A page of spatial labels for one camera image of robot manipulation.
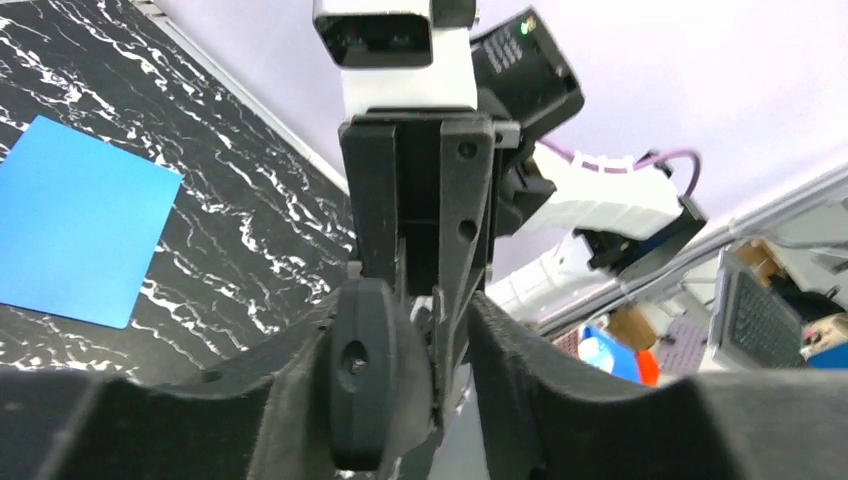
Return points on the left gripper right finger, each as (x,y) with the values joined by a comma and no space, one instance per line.
(546,415)

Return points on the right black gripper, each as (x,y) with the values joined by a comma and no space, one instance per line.
(422,192)

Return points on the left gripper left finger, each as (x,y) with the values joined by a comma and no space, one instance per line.
(262,414)

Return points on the black remote control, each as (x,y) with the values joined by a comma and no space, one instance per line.
(380,379)

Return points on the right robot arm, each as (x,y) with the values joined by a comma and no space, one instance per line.
(455,196)

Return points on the blue foam pad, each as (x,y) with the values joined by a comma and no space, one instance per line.
(80,220)

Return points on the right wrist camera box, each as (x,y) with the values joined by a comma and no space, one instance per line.
(400,54)

